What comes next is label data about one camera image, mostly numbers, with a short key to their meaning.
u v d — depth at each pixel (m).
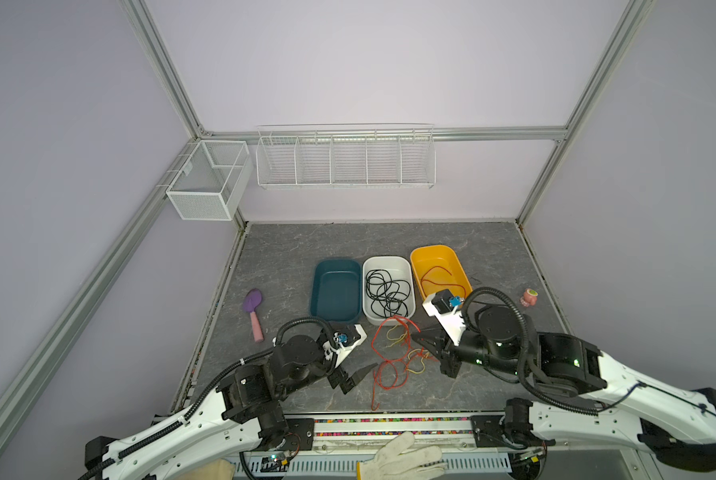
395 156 1.05
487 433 0.74
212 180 1.02
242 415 0.47
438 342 0.52
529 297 0.94
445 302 0.48
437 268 1.05
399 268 1.03
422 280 1.03
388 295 1.00
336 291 1.03
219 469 0.69
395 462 0.70
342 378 0.57
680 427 0.41
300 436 0.73
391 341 0.89
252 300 0.96
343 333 0.55
